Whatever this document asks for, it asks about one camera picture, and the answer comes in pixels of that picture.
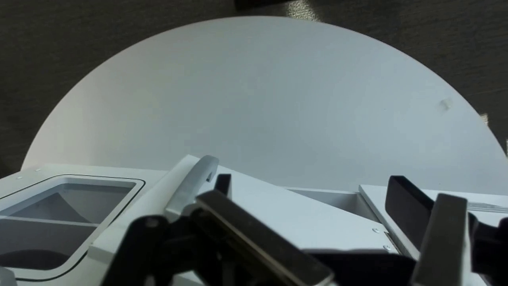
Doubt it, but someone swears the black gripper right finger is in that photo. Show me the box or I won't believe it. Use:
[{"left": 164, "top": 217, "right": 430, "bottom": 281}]
[{"left": 383, "top": 174, "right": 508, "bottom": 286}]

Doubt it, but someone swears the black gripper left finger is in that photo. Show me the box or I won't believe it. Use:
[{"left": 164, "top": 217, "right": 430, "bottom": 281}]
[{"left": 99, "top": 173, "right": 337, "bottom": 286}]

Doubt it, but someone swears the narrow white cabinet door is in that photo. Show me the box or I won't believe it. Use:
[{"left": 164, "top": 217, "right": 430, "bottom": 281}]
[{"left": 357, "top": 181, "right": 508, "bottom": 267}]

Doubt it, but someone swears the white toy kitchen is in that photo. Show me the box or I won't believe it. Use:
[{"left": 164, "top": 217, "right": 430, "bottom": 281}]
[{"left": 0, "top": 154, "right": 508, "bottom": 286}]

